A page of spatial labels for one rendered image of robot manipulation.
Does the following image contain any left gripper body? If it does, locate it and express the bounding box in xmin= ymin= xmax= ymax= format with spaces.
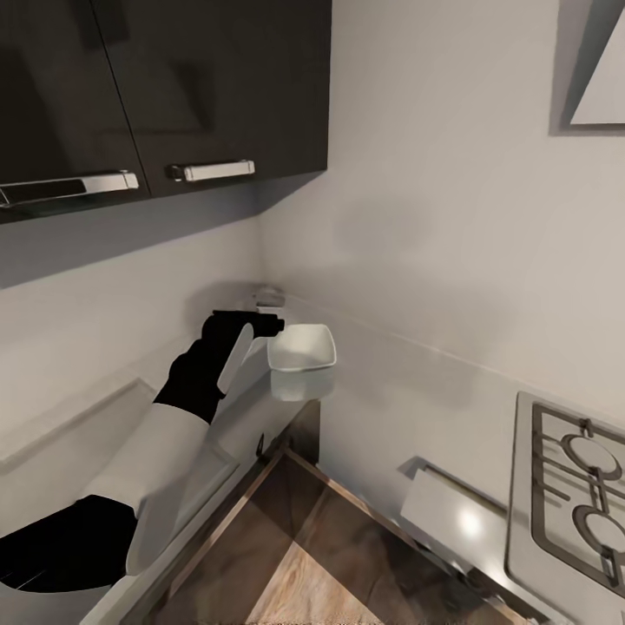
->
xmin=247 ymin=312 xmax=278 ymax=339

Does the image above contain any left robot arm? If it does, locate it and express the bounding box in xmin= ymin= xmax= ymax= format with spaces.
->
xmin=0 ymin=292 xmax=286 ymax=625

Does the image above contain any bowl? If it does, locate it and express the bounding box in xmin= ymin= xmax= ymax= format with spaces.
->
xmin=267 ymin=324 xmax=336 ymax=372

